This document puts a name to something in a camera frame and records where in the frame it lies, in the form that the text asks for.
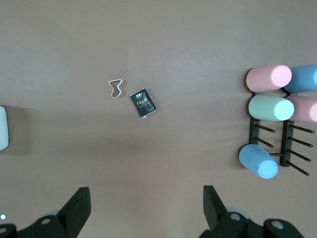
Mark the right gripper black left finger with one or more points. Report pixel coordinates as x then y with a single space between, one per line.
74 210

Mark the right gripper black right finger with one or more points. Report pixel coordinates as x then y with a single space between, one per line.
214 210

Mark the small white trash bin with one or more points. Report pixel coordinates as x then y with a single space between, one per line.
3 129

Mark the black sachet with gold print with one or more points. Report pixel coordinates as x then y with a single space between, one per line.
143 102

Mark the white rubber band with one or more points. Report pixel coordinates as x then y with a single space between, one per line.
115 80

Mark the blue cup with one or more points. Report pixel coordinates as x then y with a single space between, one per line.
304 78
255 158

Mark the dark wooden cup rack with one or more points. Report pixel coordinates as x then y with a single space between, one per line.
286 143

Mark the pale green cup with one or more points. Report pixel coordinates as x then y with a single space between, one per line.
267 107

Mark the pink cup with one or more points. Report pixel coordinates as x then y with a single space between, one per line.
304 109
265 79

